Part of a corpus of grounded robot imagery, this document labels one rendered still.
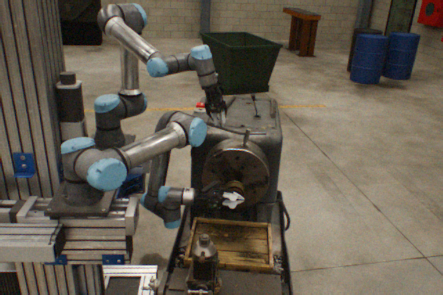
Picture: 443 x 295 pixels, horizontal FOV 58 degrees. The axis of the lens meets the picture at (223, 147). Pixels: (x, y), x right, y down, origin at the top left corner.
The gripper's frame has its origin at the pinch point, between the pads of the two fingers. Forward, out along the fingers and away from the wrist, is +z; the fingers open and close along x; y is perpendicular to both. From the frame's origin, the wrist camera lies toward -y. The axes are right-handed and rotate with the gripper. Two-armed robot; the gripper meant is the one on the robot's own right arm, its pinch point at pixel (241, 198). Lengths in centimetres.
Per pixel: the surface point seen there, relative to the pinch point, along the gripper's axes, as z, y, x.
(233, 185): -3.8, -3.5, 3.9
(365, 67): 217, -628, -75
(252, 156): 3.4, -15.8, 13.0
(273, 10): 48, -1082, -23
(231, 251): -2.4, 11.3, -19.6
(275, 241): 22, -43, -54
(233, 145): -5.5, -20.1, 15.8
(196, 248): -13.1, 43.0, 6.3
